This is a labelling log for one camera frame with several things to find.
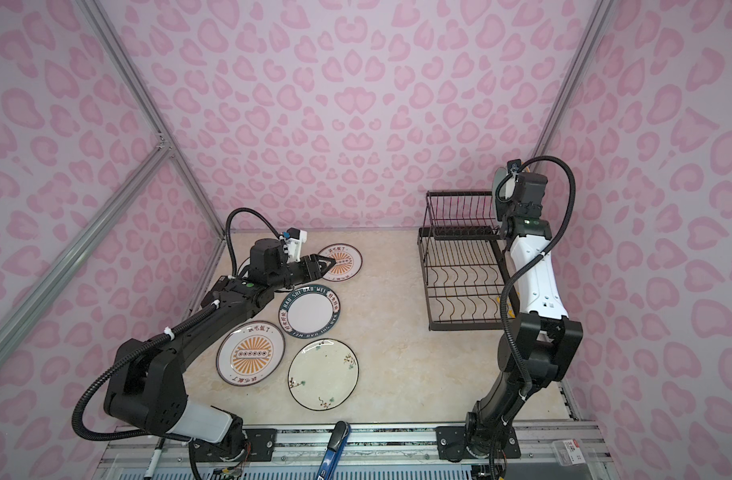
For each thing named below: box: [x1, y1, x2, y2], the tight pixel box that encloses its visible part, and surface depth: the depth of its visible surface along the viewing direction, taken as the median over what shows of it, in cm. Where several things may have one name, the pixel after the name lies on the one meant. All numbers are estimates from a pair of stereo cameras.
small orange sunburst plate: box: [318, 243, 363, 282], surface depth 113 cm
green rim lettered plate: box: [278, 284, 341, 339], surface depth 98 cm
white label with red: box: [562, 438, 586, 465], surface depth 72 cm
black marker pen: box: [144, 438, 165, 480], surface depth 72 cm
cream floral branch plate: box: [287, 338, 360, 412], surface depth 86 cm
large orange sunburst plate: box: [216, 320, 286, 387], surface depth 89 cm
